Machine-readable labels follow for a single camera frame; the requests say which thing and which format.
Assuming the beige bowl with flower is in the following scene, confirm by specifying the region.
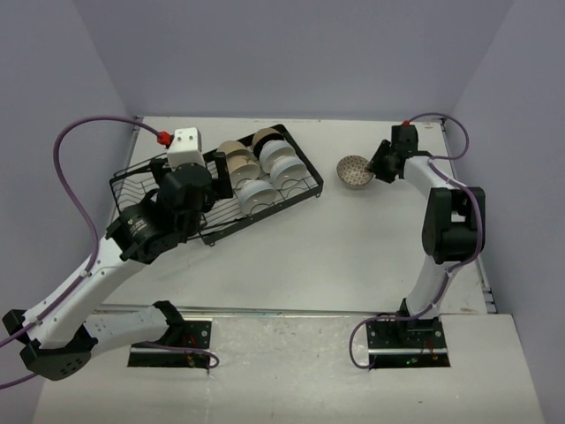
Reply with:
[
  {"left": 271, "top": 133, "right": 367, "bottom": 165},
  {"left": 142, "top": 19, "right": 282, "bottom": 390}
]
[{"left": 227, "top": 155, "right": 260, "bottom": 189}]

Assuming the light blue bowl front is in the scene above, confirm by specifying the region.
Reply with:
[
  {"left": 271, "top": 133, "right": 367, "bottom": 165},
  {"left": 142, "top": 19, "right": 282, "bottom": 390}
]
[{"left": 237, "top": 180, "right": 277, "bottom": 215}]

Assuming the light blue bowl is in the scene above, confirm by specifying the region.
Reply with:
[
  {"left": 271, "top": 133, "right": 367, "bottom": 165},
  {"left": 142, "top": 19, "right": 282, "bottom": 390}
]
[
  {"left": 270, "top": 156, "right": 307, "bottom": 190},
  {"left": 237, "top": 180, "right": 277, "bottom": 215},
  {"left": 260, "top": 140, "right": 296, "bottom": 173}
]

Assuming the beige patterned small bowl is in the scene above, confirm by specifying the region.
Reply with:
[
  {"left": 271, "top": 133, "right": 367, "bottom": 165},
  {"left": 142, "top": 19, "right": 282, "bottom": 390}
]
[{"left": 336, "top": 155, "right": 374, "bottom": 189}]

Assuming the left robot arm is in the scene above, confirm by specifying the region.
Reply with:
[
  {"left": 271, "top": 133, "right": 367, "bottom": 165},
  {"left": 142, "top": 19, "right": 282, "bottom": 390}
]
[{"left": 3, "top": 153, "right": 233, "bottom": 381}]

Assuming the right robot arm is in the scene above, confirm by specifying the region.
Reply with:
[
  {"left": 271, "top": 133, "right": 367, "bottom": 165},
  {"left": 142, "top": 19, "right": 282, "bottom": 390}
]
[{"left": 365, "top": 121, "right": 486, "bottom": 354}]

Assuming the beige bowl rear left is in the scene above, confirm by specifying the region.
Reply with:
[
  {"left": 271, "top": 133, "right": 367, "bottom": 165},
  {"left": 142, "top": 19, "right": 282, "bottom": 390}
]
[{"left": 216, "top": 140, "right": 249, "bottom": 167}]

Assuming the tan and black bowl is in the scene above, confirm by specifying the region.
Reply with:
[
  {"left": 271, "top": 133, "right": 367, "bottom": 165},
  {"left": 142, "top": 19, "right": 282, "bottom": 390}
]
[{"left": 252, "top": 128, "right": 283, "bottom": 157}]

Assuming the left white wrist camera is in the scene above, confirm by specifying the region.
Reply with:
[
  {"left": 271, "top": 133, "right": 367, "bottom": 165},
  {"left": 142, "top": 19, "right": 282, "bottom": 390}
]
[{"left": 167, "top": 127, "right": 206, "bottom": 170}]

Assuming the black wire dish rack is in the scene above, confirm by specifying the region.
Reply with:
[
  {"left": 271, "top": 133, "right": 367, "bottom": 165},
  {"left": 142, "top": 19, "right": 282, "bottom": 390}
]
[{"left": 109, "top": 124, "right": 324, "bottom": 246}]

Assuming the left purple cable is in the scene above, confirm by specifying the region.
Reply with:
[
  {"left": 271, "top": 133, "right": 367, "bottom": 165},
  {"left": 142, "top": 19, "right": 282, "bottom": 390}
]
[{"left": 0, "top": 115, "right": 221, "bottom": 390}]

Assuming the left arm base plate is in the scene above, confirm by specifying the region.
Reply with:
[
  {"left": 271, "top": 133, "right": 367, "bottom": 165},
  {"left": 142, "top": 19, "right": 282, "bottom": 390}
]
[{"left": 127, "top": 319, "right": 217, "bottom": 370}]

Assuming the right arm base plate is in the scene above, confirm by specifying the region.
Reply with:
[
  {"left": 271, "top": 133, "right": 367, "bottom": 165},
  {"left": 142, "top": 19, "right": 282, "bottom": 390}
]
[{"left": 365, "top": 317, "right": 450, "bottom": 369}]

